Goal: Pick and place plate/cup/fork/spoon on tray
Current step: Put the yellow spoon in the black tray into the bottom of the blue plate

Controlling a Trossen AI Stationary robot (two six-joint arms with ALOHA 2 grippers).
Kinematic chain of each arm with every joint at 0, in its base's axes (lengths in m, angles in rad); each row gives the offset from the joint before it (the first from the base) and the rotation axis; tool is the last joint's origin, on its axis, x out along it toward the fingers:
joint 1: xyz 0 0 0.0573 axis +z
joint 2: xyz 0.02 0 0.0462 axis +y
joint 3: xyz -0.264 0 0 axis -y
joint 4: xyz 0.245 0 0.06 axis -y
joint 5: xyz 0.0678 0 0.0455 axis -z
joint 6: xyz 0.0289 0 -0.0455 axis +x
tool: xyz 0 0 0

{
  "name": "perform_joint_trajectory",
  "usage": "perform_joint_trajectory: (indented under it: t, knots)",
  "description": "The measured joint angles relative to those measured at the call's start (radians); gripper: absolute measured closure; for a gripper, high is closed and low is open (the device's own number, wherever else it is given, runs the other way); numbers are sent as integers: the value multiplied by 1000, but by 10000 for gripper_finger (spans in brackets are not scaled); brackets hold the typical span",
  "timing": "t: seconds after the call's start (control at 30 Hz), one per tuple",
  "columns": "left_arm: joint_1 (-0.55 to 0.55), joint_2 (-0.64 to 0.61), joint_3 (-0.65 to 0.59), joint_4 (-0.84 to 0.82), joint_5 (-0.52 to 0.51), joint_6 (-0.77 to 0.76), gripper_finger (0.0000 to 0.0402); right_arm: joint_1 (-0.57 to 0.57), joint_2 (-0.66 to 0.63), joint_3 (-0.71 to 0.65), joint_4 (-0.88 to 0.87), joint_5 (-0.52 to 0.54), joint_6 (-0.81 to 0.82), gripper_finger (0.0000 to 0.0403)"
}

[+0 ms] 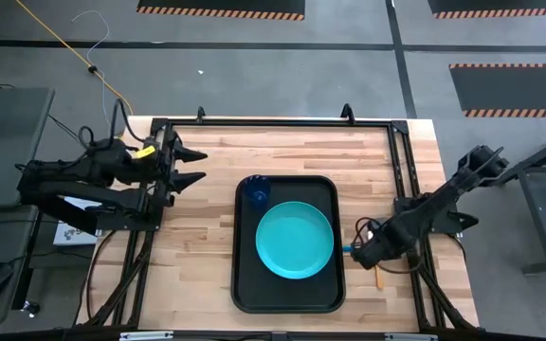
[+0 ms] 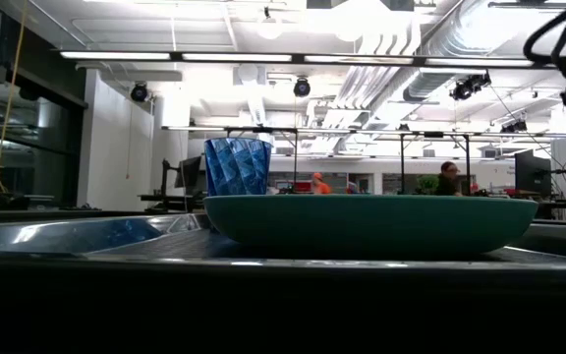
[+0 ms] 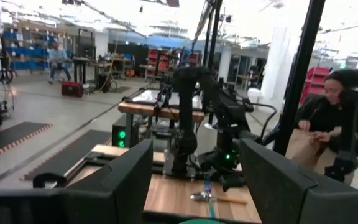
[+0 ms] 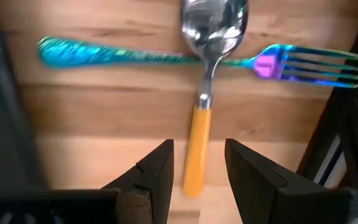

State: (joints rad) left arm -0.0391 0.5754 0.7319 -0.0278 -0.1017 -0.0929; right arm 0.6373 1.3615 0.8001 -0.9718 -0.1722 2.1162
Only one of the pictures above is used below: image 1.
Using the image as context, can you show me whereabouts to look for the thin white floor cable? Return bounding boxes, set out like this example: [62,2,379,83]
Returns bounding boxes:
[71,9,114,129]

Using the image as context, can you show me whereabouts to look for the silver metal bracket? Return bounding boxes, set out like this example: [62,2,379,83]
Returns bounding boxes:
[384,332,439,341]
[118,331,174,341]

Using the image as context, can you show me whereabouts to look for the wide black mat striped edge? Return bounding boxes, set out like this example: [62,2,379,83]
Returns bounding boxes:
[136,0,306,22]

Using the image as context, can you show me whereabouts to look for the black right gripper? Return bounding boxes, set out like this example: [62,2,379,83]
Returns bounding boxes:
[351,220,416,271]

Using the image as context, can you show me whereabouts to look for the white printed box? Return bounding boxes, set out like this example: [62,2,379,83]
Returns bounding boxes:
[53,196,104,246]

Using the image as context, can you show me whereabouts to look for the dark grey desk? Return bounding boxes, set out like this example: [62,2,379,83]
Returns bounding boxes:
[0,86,56,328]

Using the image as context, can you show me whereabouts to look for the teal plastic plate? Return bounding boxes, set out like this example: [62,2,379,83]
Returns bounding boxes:
[255,201,335,280]

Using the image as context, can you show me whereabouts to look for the black metal stand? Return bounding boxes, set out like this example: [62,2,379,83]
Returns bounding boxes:
[492,123,546,275]

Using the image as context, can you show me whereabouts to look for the blue translucent cup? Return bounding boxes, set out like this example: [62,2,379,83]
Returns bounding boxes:
[244,174,272,210]

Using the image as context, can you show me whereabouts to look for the black aluminium table frame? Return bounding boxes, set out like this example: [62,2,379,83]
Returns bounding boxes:
[85,117,481,331]

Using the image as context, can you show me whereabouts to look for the black plastic tray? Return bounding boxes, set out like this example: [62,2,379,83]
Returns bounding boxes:
[230,175,347,314]

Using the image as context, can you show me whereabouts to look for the black floor cable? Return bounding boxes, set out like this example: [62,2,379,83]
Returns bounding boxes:
[0,75,84,143]

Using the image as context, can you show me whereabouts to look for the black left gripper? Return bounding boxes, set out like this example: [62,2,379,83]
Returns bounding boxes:
[125,130,209,207]

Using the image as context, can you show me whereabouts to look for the black mat two striped edges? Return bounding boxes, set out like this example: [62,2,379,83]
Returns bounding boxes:
[448,63,546,118]

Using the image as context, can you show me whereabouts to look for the yellow floor cable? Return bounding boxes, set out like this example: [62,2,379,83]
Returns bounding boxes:
[15,0,135,117]

